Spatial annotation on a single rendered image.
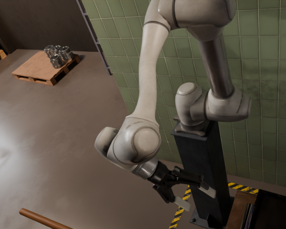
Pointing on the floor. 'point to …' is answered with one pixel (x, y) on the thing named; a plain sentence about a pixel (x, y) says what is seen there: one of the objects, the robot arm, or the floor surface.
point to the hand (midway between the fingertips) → (199, 200)
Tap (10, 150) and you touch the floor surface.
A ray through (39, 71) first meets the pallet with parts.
